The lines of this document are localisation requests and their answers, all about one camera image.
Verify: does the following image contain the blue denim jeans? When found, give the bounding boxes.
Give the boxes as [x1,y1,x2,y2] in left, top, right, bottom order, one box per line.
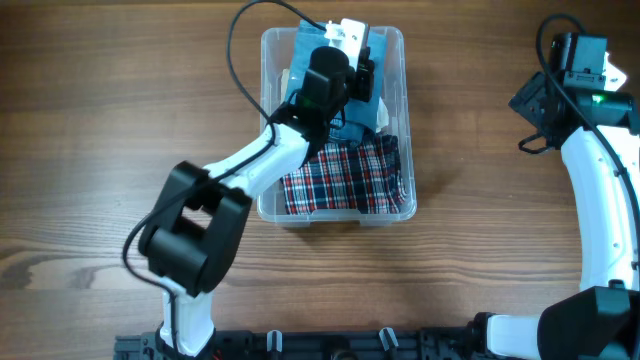
[285,20,387,146]

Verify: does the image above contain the red plaid shirt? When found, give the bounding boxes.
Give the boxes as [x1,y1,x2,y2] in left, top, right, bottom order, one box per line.
[281,135,407,215]

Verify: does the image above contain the white printed t-shirt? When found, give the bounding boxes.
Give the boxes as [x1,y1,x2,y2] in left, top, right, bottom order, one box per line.
[376,98,390,133]

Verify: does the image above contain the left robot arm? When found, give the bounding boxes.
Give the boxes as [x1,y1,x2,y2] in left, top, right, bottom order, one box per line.
[128,45,376,359]

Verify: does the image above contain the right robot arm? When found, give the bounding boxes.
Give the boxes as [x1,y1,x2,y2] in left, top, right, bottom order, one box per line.
[467,72,639,359]

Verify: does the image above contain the clear plastic storage bin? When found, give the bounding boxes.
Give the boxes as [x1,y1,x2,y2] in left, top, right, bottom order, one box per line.
[257,26,417,227]

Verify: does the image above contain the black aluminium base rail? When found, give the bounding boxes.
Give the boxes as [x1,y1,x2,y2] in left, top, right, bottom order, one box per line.
[113,327,501,360]

